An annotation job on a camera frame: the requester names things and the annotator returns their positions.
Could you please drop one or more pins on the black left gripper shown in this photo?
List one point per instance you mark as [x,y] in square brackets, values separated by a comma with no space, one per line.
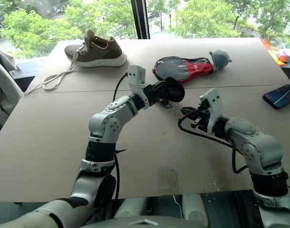
[151,91]

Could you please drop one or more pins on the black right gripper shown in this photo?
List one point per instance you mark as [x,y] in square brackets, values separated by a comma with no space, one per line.
[202,116]

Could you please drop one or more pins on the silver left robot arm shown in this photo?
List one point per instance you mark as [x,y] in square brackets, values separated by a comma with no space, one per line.
[104,123]

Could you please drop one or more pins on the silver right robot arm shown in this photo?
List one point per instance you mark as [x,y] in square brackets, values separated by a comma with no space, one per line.
[261,147]

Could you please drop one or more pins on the red grey racket-shaped case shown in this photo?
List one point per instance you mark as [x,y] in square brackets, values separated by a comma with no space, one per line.
[173,66]

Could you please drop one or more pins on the grey plush toy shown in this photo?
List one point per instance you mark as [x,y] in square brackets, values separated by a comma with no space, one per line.
[219,58]

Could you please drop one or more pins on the brown sneaker with white sole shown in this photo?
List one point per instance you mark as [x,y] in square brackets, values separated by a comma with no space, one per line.
[99,54]

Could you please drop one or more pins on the black smartphone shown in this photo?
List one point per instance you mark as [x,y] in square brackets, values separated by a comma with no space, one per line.
[280,96]

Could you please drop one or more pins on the grey rounded shell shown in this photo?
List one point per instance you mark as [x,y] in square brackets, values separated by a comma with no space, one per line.
[195,209]
[132,207]

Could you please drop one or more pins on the orange paper item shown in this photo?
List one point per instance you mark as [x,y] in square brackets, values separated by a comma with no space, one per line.
[273,53]

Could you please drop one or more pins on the pink purple paper bowl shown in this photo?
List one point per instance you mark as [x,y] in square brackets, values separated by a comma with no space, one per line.
[285,56]

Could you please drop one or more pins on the grey cloth-covered chair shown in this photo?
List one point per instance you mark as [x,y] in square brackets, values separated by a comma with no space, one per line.
[2,90]

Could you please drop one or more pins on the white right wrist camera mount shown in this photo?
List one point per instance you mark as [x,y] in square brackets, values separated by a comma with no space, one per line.
[215,102]

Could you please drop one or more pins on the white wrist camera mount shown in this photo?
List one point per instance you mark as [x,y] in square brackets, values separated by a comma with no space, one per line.
[135,76]
[215,102]

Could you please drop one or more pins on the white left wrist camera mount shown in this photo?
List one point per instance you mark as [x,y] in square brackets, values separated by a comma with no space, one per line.
[135,76]

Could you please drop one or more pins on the black window frame post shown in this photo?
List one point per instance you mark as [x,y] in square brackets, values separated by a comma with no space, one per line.
[140,19]

